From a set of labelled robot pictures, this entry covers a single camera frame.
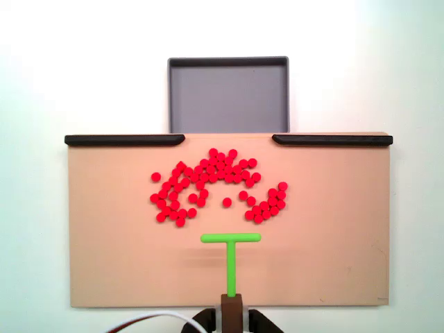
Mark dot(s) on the red cylindrical granule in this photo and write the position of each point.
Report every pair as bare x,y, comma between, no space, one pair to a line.
182,212
195,177
256,177
212,178
173,215
212,160
266,214
172,196
166,209
249,215
282,185
243,162
273,192
249,182
232,153
188,171
221,156
204,162
177,171
171,180
191,212
273,200
281,204
251,200
274,209
163,194
175,204
228,178
204,193
226,202
155,176
228,169
237,169
178,187
237,179
220,174
213,152
258,218
210,169
160,217
154,197
243,195
198,169
200,185
229,161
201,201
281,195
245,173
185,181
166,187
161,203
180,222
252,162
204,178
220,166
192,198
257,209
180,164
265,205

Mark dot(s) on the black edge rail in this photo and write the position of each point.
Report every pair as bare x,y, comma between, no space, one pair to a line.
121,140
329,140

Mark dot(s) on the beige rectangular board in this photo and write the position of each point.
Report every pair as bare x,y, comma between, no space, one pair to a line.
121,260

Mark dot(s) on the green T pusher brown block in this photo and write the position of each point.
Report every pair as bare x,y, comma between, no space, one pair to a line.
231,263

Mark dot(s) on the grey shallow tray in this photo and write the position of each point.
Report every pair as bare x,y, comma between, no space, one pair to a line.
225,100

